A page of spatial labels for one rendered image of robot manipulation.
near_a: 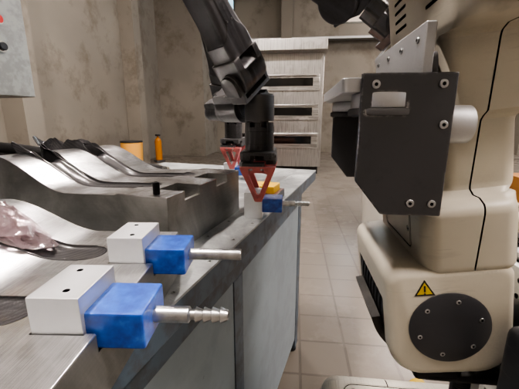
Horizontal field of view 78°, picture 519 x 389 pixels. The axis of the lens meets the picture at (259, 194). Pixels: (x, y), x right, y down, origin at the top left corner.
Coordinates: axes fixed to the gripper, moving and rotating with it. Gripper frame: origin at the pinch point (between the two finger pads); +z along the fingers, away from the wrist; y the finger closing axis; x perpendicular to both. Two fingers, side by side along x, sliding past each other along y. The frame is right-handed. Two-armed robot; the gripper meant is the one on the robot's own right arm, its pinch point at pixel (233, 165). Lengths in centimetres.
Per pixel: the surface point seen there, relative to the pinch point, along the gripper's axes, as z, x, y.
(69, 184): -5, -14, 57
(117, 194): -6, -2, 62
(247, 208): 1.0, 13.8, 43.3
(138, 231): -6, 9, 75
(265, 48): -117, -62, -462
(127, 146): 46, -293, -408
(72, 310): -5, 11, 87
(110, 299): -5, 12, 85
